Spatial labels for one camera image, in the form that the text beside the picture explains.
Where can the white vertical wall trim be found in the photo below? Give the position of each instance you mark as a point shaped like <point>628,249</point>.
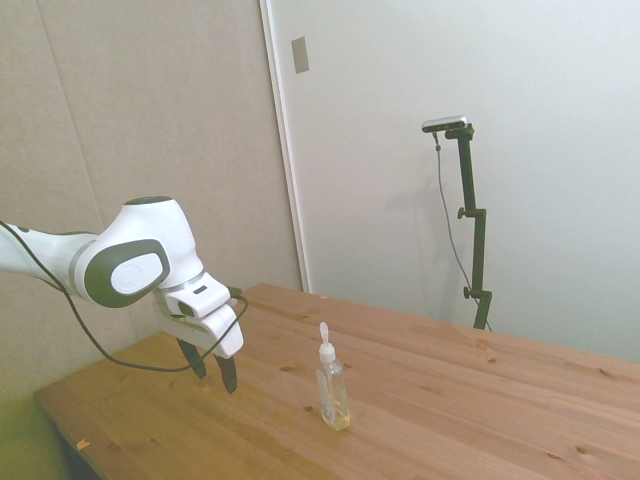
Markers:
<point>285,150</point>

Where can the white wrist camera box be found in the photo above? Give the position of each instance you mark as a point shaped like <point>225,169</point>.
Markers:
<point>202,297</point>

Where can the silver exterior camera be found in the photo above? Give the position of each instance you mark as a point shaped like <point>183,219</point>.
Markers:
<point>445,123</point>

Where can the clear sanitizer bottle white cap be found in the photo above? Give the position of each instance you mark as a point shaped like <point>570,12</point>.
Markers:
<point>334,395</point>

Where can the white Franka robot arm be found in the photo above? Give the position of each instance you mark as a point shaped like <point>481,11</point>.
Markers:
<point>130,260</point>

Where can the grey wall plate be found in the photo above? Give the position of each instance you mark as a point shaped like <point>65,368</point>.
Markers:
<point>300,55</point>

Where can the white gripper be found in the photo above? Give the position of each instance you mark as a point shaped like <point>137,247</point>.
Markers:
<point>225,332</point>

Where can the black camera stand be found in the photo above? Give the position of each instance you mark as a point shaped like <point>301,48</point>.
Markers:
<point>477,235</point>

